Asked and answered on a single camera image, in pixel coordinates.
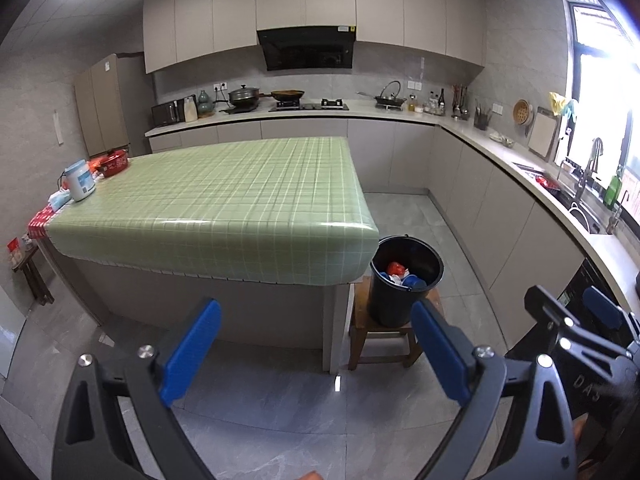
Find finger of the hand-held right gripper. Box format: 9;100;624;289
524;285;632;362
582;285;640;347

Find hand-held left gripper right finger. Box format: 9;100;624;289
410;299;578;480

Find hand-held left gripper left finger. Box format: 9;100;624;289
52;298;223;480

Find black bucket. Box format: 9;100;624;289
368;233;445;329

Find beige island table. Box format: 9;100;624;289
49;239;364;362

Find metal kitchen sink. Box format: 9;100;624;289
564;199;601;235

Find small metal faucet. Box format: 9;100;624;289
607;189;631;234

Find green bottle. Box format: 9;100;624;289
603;164;625;209

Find metal kitchen faucet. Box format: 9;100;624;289
573;137;605;201

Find grey kitchen counter cabinets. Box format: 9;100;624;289
144;97;640;353

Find green checked tablecloth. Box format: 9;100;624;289
45;135;380;287

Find small dark wooden stool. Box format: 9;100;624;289
10;244;55;307

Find white cutting board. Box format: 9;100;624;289
528;106;560;161

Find red checked cloth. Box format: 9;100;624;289
27;207;56;240

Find white blue round canister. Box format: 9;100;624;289
64;159;97;203

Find yellow hanging cloth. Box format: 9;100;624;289
548;91;579;121

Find red patterned pot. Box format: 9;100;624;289
92;147;132;179

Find round bamboo strainer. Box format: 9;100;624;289
513;99;535;127

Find black chopstick holder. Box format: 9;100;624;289
473;99;494;131

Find kitchen window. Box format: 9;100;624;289
562;0;640;198

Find metal utensil holder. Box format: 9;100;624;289
451;84;471;121

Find black microwave oven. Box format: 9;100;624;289
151;100;181;129

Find row of condiment bottles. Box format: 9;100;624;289
407;88;447;116

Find pan with glass lid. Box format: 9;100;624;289
357;79;408;110

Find beige refrigerator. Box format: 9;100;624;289
74;53;154;159

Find black lidded wok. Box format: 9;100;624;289
227;84;274;109

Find black gas stove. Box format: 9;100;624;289
268;98;350;113

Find black range hood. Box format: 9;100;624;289
256;24;359;72

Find beige upper cabinets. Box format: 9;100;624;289
143;0;486;75

